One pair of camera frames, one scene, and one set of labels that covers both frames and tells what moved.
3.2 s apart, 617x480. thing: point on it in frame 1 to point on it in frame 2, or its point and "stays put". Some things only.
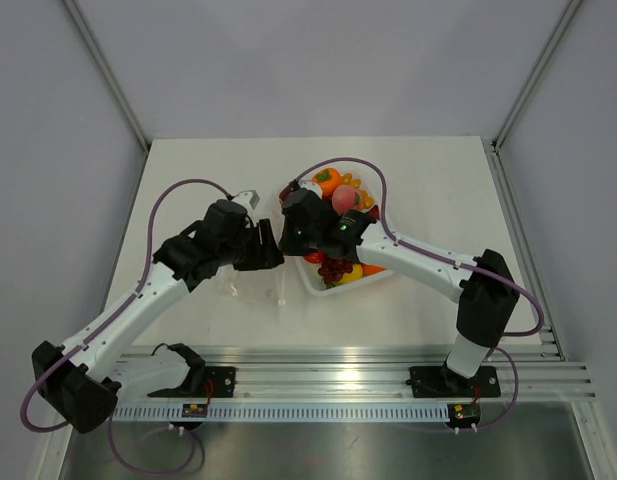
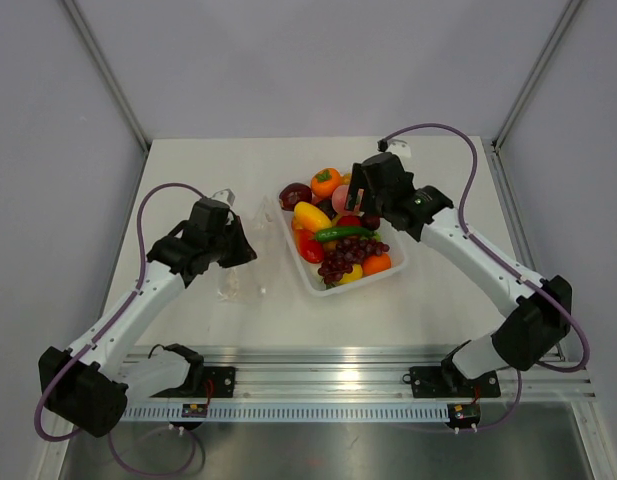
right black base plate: (441, 382) stays put
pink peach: (345, 198) stays put
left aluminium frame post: (108, 73) stays put
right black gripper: (287, 245) to (358, 182)
